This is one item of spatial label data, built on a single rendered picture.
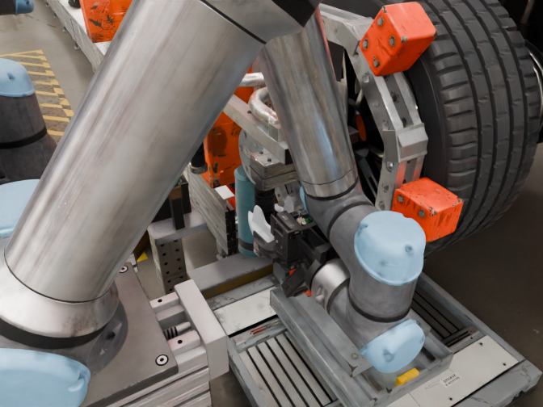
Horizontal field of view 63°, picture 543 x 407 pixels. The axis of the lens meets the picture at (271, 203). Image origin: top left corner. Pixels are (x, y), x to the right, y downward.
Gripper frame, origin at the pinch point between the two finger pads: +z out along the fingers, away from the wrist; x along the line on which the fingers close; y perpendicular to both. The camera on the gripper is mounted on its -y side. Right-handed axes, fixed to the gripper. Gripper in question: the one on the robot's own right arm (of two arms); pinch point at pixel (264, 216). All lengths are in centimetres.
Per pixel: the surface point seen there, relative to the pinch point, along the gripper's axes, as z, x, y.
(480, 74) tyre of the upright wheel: -9.0, -37.1, 22.3
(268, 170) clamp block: -2.5, 0.5, 10.9
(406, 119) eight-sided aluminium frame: -6.0, -24.7, 15.7
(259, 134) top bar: 4.3, -1.6, 13.9
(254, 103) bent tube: 7.6, -2.3, 18.1
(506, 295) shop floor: 4, -111, -83
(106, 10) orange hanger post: 249, -24, -13
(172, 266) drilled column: 70, 2, -69
